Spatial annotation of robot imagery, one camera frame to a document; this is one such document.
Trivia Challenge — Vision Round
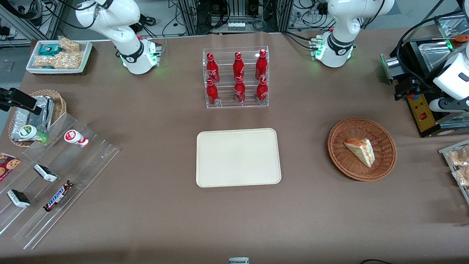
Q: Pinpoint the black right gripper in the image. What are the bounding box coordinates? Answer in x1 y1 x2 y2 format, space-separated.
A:
0 88 43 115

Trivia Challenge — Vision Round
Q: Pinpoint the triangular sandwich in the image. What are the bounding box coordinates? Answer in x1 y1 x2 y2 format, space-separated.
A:
344 137 376 168

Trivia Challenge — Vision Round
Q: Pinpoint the tan wicker basket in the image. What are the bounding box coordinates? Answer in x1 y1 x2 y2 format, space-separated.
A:
8 89 67 147

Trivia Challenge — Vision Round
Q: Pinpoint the white rectangular snack tray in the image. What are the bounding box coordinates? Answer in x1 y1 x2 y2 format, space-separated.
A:
26 40 93 76

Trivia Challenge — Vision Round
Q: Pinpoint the beige plastic serving tray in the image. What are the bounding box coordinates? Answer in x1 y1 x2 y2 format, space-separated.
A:
196 128 282 188

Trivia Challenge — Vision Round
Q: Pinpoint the brown round wicker basket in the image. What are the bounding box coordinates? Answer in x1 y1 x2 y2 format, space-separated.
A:
327 117 397 182

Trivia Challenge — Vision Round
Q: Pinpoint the grey rectangular snack tray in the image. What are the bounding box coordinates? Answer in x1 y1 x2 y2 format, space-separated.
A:
439 139 469 205

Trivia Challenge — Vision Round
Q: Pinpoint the silver foil wrapped pack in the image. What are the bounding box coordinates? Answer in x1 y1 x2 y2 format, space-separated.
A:
34 95 55 132
10 107 41 142

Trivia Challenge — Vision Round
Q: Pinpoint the green label yogurt bottle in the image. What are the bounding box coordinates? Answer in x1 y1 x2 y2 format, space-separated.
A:
19 125 49 144

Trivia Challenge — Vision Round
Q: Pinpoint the wrapped rice crisp bar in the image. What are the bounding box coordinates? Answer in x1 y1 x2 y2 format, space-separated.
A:
448 147 469 168
35 51 84 69
59 37 80 52
453 167 469 187

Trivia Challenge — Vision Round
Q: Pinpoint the teal snack packet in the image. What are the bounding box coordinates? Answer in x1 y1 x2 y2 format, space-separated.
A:
38 44 63 56

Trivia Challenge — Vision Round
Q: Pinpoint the red cap yogurt bottle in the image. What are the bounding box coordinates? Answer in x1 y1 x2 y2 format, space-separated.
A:
64 129 89 148

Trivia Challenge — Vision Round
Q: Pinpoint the chocolate chip cookie pack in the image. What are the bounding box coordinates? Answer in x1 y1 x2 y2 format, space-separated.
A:
0 152 21 182

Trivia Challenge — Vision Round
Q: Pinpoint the black white snack bar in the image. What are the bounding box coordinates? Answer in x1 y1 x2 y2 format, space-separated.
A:
34 164 58 183
7 189 31 208

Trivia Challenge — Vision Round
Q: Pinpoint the clear acrylic stepped shelf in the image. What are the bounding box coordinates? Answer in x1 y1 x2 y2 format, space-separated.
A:
0 112 120 250

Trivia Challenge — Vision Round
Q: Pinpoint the Snickers chocolate bar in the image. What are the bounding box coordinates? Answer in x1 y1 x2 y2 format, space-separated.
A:
43 180 75 212

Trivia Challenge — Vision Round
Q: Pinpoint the red cola bottle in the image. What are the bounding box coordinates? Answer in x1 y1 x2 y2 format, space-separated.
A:
206 78 219 106
255 49 268 80
234 76 246 104
206 53 220 84
256 77 268 102
233 52 245 79

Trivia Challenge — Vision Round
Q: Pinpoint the clear acrylic bottle rack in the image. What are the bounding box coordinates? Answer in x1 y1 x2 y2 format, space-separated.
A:
202 46 270 109

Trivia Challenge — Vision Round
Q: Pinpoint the black food warmer yellow panel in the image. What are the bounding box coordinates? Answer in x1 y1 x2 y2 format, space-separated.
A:
380 15 469 138

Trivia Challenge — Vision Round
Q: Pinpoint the aluminium frame rack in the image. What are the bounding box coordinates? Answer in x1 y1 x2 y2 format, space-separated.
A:
178 0 293 35

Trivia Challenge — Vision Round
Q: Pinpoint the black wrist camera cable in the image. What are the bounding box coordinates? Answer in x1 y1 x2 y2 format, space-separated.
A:
396 11 469 81

